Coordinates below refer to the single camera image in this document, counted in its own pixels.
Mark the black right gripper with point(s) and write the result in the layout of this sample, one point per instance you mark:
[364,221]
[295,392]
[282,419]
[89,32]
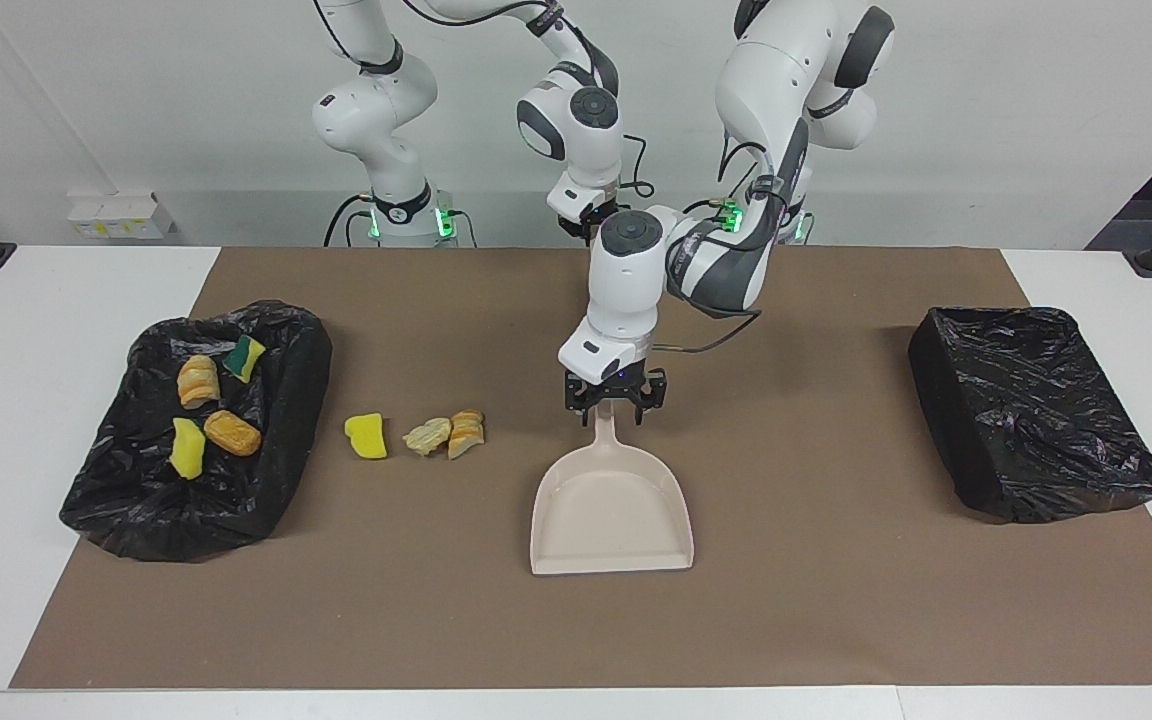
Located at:
[576,226]

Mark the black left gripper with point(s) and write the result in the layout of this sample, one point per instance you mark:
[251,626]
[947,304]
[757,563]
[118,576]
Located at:
[616,388]

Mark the beige plastic dustpan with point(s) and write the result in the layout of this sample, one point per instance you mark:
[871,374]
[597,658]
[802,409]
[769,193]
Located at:
[611,520]

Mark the striped croissant piece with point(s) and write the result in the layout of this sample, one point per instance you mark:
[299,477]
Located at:
[465,435]

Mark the pale flaky pastry piece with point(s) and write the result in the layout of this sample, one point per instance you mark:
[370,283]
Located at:
[426,437]

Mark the plain yellow sponge piece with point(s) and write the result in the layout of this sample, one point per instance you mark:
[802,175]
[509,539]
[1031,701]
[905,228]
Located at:
[366,437]

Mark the green and yellow sponge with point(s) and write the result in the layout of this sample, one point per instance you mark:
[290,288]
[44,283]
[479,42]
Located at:
[248,360]

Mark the brown bread roll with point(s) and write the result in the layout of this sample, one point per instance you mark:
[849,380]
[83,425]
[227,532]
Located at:
[232,433]

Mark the crusty bread chunk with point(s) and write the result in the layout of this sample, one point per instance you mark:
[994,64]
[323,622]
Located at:
[198,382]

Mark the notched yellow sponge piece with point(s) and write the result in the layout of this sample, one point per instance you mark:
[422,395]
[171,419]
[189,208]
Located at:
[186,452]

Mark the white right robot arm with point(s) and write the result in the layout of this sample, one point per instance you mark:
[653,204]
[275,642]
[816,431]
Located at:
[586,130]

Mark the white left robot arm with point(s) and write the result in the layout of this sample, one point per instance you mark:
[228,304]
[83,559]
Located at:
[626,280]

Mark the bin with taut black bag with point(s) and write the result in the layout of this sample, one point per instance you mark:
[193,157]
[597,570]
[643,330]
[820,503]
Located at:
[1026,410]

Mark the bin with crumpled black bag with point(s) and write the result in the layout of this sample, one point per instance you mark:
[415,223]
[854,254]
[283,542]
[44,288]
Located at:
[136,500]

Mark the brown paper table mat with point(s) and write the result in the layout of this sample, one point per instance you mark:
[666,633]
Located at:
[836,600]

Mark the white wall socket box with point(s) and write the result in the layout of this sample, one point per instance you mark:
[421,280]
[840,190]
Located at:
[121,215]

